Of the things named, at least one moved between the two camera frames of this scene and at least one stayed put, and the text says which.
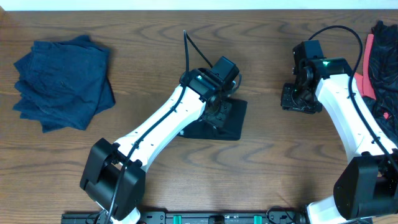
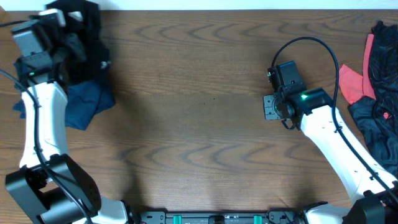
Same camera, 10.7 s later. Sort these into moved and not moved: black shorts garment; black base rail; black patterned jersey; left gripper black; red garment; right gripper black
Moved: left gripper black; right gripper black; black shorts garment
Not moved: red garment; black base rail; black patterned jersey
